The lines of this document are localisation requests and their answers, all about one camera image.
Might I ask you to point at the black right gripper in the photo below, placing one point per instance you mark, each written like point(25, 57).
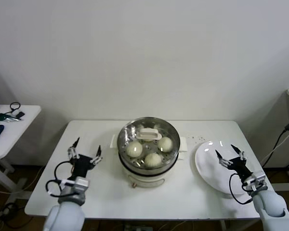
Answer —
point(239, 167)

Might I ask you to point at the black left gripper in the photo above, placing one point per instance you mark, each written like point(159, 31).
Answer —
point(83, 166)

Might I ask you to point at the white steamed baozi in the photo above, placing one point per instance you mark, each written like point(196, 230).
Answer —
point(134, 148)
point(165, 144)
point(153, 160)

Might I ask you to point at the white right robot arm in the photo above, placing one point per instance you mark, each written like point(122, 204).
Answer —
point(272, 209)

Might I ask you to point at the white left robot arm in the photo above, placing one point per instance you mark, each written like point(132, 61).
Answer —
point(65, 214)

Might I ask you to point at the stainless steel steamer basket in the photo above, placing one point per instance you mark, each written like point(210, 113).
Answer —
point(149, 172)

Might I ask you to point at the white round plate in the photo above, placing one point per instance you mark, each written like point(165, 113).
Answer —
point(207, 163)

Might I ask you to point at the white electric cooker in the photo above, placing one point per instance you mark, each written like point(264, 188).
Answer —
point(147, 181)

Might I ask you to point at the small black device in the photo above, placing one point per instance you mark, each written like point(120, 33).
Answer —
point(20, 114)

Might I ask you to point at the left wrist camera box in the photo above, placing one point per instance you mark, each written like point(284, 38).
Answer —
point(82, 182)

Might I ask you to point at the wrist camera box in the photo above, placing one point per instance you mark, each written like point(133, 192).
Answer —
point(82, 182)
point(257, 178)

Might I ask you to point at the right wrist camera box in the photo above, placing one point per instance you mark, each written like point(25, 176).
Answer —
point(257, 178)

